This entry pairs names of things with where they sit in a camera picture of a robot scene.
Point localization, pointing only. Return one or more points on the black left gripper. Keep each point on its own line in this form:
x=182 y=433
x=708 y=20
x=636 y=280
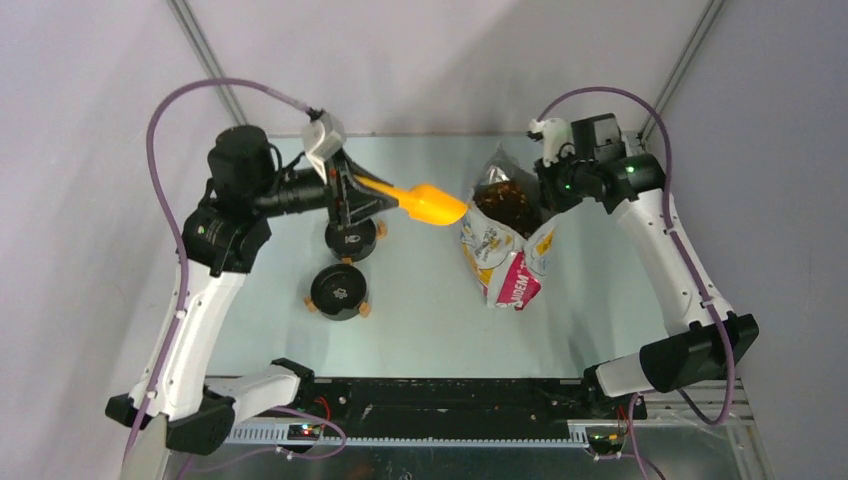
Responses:
x=360 y=202

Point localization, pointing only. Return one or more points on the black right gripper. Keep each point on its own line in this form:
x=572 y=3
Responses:
x=545 y=174

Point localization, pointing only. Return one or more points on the yellow plastic food scoop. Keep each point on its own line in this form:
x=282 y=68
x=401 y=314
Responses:
x=424 y=202

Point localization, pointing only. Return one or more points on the cat food bag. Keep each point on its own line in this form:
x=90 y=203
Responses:
x=507 y=232

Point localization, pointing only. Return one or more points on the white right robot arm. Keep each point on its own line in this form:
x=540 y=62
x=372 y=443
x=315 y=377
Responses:
x=704 y=335

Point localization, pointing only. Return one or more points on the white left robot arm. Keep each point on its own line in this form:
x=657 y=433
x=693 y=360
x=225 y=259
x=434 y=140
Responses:
x=217 y=248

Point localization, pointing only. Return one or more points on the black bowl wooden feet far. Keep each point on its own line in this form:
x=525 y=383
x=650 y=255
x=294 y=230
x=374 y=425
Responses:
x=354 y=243

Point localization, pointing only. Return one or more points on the black bowl wooden feet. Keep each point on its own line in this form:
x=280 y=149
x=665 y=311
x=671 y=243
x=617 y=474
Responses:
x=354 y=243
x=339 y=292

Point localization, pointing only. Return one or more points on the black bowl wooden feet near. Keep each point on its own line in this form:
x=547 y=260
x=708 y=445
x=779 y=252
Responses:
x=339 y=292

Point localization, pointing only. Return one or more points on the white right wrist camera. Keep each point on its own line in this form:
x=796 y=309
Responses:
x=556 y=136

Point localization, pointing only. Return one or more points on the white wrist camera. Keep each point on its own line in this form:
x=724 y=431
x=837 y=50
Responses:
x=556 y=136
x=322 y=137

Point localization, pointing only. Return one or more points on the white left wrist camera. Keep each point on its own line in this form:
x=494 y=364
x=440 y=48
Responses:
x=322 y=137

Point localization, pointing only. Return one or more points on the aluminium frame post right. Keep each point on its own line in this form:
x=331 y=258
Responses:
x=691 y=48

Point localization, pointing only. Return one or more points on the aluminium frame post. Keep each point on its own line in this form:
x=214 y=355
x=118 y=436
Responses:
x=208 y=61
x=691 y=48

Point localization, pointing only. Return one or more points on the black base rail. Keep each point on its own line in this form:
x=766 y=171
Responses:
x=443 y=409

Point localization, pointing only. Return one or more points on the aluminium frame post left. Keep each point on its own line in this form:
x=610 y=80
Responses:
x=208 y=61

